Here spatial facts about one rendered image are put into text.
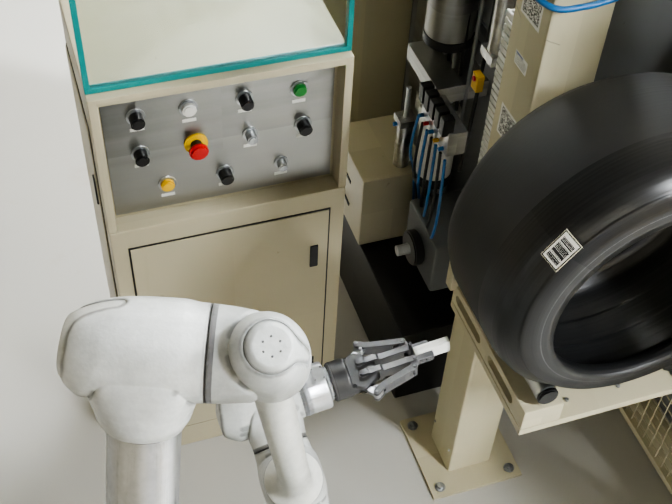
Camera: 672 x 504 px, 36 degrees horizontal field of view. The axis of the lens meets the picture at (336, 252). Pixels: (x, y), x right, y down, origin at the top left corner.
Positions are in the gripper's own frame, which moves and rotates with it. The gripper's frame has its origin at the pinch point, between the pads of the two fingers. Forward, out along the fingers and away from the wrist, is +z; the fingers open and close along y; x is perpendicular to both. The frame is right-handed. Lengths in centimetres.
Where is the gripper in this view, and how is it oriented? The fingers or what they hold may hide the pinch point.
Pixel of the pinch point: (431, 349)
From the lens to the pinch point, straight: 197.9
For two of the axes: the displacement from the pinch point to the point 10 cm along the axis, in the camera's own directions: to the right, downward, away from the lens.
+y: -3.2, -7.1, 6.3
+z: 9.4, -3.0, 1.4
